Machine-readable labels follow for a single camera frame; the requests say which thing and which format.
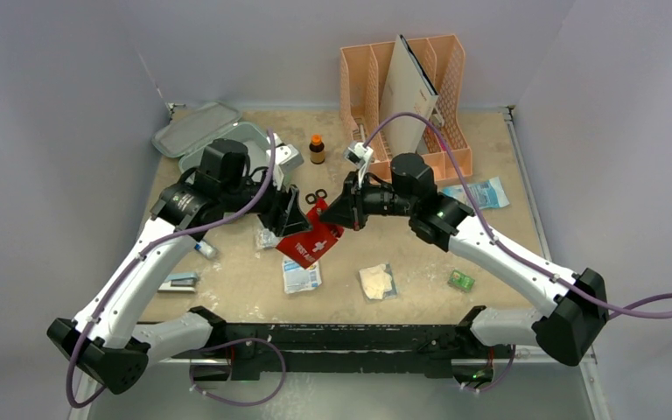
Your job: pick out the black handled scissors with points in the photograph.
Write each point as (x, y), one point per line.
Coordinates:
(313, 197)

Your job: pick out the brown bottle orange cap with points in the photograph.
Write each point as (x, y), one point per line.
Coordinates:
(317, 150)

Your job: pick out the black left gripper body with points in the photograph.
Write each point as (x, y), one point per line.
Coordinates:
(270, 213)

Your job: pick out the blue white stapler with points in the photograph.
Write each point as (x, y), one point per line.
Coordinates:
(179, 283)

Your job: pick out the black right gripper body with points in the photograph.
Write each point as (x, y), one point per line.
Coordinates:
(357, 207)

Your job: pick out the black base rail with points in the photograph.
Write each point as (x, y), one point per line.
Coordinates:
(434, 351)

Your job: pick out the small green box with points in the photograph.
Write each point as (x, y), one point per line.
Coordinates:
(461, 281)

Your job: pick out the clear bag alcohol pads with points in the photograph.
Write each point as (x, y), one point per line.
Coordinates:
(265, 239)

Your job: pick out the blue wet wipes pack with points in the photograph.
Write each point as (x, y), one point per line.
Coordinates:
(487, 194)

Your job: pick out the beige folder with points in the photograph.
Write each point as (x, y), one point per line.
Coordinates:
(408, 88)

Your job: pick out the small white blue tube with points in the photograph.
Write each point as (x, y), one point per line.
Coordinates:
(207, 250)

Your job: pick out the red first aid pouch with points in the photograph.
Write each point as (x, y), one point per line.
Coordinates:
(307, 248)

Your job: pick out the green medicine case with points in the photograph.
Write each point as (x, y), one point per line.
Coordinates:
(191, 129)

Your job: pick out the white blue mask packet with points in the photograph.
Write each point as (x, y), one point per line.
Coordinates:
(298, 279)

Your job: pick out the gauze in clear bag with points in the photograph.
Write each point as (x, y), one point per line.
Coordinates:
(377, 282)

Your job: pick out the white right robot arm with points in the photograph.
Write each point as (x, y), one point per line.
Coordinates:
(561, 323)

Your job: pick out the pink item in organizer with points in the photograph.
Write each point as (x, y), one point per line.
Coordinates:
(439, 139)

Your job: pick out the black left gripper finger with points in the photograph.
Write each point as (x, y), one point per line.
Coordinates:
(288, 227)
(300, 203)

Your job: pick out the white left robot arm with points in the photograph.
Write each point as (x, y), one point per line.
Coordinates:
(105, 340)

